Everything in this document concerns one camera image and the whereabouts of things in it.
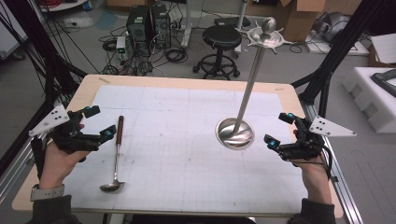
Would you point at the white grid mat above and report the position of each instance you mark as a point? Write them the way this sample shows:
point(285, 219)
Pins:
point(180, 161)

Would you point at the white desk leg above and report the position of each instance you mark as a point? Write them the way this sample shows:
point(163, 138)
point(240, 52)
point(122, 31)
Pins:
point(186, 25)
point(241, 21)

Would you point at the grey round appliance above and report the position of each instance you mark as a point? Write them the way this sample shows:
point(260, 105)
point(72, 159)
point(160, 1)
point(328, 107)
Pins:
point(334, 26)

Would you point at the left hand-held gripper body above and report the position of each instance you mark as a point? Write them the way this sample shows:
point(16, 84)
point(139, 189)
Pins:
point(73, 140)

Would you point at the aluminium rail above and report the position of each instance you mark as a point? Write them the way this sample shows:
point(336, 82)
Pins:
point(345, 193)
point(15, 174)

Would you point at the white foam block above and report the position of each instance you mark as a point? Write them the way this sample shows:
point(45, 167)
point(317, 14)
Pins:
point(370, 105)

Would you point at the person's left hand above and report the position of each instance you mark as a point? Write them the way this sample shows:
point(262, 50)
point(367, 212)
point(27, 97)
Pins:
point(56, 169)

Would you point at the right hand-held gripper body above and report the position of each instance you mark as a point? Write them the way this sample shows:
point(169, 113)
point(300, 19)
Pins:
point(306, 146)

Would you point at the person's right hand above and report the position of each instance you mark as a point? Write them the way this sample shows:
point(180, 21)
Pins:
point(316, 180)

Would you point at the dark part on foam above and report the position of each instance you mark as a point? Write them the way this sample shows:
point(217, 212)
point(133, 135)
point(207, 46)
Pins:
point(386, 81)

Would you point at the cardboard box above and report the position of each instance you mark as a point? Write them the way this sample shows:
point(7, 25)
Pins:
point(303, 18)

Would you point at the flat black device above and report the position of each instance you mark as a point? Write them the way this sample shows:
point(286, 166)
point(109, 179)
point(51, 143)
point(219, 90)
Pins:
point(232, 21)

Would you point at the metal utensil rack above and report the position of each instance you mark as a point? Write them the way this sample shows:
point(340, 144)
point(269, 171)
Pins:
point(246, 93)

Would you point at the white box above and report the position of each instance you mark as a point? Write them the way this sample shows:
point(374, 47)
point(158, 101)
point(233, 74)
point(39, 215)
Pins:
point(384, 48)

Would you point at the small white power supply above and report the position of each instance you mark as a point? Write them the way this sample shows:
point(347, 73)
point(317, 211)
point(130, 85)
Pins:
point(121, 46)

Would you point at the black frame strut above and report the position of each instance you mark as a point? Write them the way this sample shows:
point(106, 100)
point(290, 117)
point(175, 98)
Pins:
point(330, 62)
point(46, 53)

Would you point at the black round stool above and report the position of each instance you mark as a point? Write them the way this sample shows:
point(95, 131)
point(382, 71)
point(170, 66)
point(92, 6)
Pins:
point(221, 39)

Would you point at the black computer tower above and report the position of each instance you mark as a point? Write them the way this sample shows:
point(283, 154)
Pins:
point(137, 26)
point(162, 25)

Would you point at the white wrist watch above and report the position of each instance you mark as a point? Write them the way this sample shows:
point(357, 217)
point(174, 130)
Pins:
point(46, 193)

